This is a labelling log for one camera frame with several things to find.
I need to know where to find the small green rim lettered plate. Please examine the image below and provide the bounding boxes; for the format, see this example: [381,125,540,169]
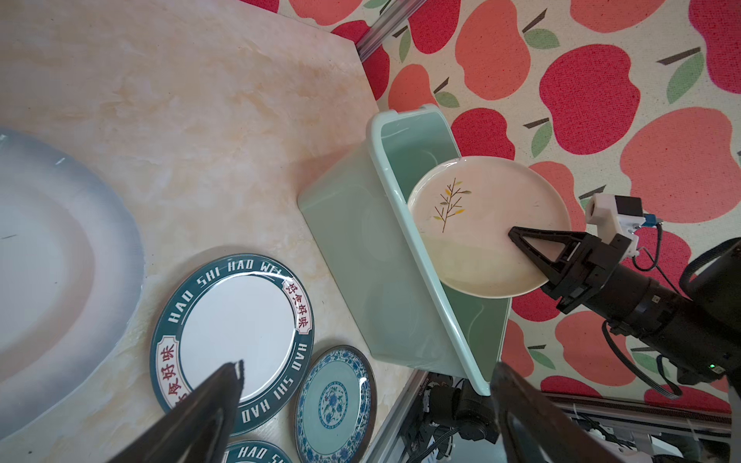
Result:
[150,254,315,436]

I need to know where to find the cream plate with twig motif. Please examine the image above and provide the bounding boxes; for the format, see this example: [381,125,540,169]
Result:
[407,156,571,299]

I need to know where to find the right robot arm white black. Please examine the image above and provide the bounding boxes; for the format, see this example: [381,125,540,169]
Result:
[509,227,740,399]

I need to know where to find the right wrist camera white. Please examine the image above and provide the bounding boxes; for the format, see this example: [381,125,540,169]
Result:
[585,193,662,258]

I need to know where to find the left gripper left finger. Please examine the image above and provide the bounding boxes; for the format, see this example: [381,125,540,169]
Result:
[111,361,244,462]

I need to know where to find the teal blue patterned plate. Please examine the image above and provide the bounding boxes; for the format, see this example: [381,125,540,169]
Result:
[293,345,377,462]

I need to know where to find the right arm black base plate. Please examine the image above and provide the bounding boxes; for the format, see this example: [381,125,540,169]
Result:
[399,373,500,462]

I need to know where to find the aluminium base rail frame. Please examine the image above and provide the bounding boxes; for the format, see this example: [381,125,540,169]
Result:
[364,373,740,462]

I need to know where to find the mint green plastic bin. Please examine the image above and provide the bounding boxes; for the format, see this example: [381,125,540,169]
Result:
[297,104,511,395]

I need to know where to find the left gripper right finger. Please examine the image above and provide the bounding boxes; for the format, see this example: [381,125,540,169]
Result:
[490,362,608,462]

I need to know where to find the right aluminium frame post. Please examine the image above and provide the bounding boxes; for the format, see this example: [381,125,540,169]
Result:
[355,0,426,62]

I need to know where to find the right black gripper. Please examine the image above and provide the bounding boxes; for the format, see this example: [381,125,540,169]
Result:
[508,227,631,314]

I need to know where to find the white fluted plate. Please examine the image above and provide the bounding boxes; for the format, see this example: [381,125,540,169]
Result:
[1,129,145,436]

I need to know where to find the large green rim lettered plate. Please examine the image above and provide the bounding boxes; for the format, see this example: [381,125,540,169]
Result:
[221,440,293,463]

